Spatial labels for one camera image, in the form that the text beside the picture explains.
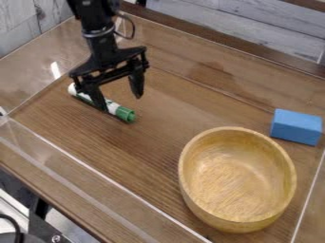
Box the blue foam block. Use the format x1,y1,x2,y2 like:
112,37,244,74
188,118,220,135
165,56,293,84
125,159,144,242
271,108,323,146

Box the black cable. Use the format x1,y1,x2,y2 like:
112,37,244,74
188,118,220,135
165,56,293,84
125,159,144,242
0,213,25,243

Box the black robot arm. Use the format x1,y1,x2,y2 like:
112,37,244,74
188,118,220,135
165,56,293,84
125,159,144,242
67,0,150,112

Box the black metal table leg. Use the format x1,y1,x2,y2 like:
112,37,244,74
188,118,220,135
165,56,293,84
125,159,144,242
35,198,50,220

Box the brown wooden bowl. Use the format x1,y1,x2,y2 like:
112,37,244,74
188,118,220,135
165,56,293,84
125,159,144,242
178,126,297,234

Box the green and white marker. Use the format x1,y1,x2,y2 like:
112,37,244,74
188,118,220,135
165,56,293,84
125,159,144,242
67,84,137,122

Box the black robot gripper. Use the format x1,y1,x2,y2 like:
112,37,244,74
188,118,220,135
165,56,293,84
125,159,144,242
69,30,150,112

